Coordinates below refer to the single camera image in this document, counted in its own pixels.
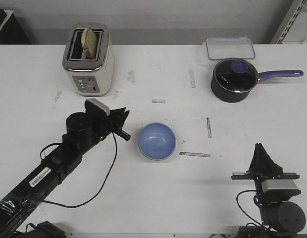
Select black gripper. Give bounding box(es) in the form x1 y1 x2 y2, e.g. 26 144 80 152
231 143 300 188
94 107 131 141

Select blue bowl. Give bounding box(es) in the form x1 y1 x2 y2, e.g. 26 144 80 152
138 122 176 159

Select green bowl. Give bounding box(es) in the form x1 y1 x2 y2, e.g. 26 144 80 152
139 149 174 162

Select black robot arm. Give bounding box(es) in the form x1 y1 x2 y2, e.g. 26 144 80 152
231 143 306 238
0 106 130 238

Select cream and steel toaster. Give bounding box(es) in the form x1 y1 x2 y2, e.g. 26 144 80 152
62 22 114 96

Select toasted bread slice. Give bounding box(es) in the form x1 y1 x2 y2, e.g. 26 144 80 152
81 28 98 60

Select dark blue saucepan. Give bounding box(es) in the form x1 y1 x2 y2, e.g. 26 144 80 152
211 69 304 103

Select glass pot lid blue knob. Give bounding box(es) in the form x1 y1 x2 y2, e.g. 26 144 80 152
213 58 258 93

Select clear plastic food container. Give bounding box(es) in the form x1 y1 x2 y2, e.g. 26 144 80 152
203 37 256 60

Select black box with white edge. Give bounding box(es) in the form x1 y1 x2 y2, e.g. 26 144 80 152
0 9 31 45

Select grey metal shelf upright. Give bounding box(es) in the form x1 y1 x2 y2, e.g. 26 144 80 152
270 0 307 44

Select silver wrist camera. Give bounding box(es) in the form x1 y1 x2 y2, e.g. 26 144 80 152
84 98 110 116
261 179 301 196

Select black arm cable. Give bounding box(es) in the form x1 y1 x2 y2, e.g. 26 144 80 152
39 132 118 208
236 189 263 226

